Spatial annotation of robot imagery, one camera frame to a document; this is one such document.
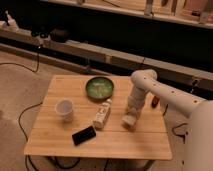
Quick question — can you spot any black floor cable left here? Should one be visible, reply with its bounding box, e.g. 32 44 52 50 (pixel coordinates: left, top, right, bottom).
0 46 44 171

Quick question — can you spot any black smartphone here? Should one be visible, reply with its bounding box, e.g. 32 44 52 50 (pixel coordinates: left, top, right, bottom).
72 126 96 146

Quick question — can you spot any small dark red object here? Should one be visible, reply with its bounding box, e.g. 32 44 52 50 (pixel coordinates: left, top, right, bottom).
151 96 159 108

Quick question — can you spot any wooden beam rail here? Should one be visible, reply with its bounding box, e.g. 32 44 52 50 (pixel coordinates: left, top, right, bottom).
0 29 213 91

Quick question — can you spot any green ceramic bowl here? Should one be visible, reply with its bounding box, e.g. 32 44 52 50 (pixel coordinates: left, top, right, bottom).
85 76 114 100

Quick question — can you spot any white plastic bottle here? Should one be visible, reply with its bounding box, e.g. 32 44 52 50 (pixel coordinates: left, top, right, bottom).
93 99 112 129

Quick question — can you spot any white spray bottle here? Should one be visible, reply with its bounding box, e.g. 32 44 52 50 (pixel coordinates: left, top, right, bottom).
5 10 19 31

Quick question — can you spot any dark box on rail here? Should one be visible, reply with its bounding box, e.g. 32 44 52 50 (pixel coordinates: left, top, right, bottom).
50 29 69 43

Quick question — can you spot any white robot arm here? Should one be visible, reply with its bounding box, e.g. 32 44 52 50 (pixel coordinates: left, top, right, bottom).
122 69 213 171

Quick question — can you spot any wooden table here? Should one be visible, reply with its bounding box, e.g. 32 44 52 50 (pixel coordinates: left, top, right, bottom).
24 75 172 160

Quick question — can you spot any black cable right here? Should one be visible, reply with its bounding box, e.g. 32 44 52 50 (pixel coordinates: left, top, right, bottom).
162 103 189 144

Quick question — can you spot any white sponge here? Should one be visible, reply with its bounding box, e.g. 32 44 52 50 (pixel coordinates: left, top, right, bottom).
123 119 136 128

